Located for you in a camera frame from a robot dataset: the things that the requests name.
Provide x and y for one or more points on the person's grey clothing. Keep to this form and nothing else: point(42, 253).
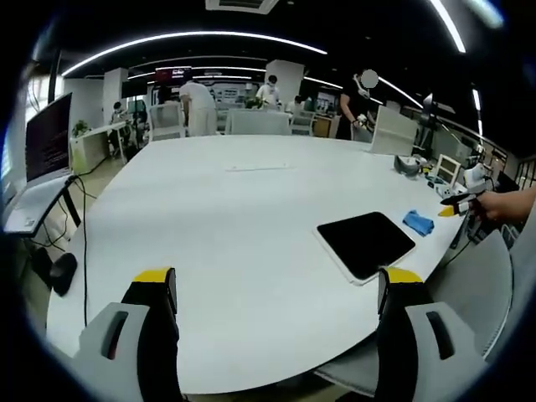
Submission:
point(519, 285)

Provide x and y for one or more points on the black desk lamp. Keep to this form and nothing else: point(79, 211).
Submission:
point(429, 109)

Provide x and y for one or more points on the white side desk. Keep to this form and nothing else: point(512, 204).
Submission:
point(94, 146)

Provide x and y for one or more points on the white mesh office chair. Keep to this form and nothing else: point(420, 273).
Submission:
point(394, 130)
point(167, 121)
point(259, 122)

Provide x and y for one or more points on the small white frame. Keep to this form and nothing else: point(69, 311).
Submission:
point(448, 168)

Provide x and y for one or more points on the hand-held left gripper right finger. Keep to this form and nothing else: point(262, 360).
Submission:
point(423, 335)

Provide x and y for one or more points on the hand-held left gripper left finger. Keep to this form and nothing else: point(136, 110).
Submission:
point(125, 335)

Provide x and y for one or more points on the person's right hand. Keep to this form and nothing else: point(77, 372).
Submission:
point(490, 207)

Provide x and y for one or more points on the green potted plant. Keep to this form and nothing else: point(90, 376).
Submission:
point(80, 127)

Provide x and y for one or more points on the open silver laptop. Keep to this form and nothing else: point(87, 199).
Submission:
point(46, 142)

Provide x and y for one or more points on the blue cleaning cloth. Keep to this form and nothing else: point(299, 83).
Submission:
point(418, 222)

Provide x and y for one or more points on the black pouch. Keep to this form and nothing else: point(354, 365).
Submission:
point(63, 273)

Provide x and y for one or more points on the grey laptop stand table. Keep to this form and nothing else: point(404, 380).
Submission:
point(50, 201)

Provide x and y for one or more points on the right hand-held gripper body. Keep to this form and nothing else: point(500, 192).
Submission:
point(475, 179)

